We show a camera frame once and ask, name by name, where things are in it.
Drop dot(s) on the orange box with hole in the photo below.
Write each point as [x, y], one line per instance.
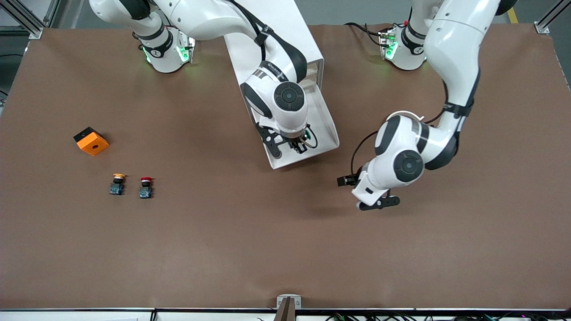
[94, 145]

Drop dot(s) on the yellow push button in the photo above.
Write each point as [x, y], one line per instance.
[117, 187]

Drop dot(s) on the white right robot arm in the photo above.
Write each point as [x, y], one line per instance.
[200, 18]

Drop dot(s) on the aluminium frame profile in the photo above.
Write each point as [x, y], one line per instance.
[26, 20]
[546, 22]

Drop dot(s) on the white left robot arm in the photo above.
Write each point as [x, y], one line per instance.
[455, 44]

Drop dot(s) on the brown paper table cover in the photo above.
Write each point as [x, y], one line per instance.
[285, 223]

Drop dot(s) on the red push button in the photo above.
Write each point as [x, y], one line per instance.
[145, 191]

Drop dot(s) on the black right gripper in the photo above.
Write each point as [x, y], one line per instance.
[297, 144]

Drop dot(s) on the grey metal bracket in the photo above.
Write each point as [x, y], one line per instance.
[296, 301]

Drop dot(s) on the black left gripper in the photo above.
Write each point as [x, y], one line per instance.
[347, 180]

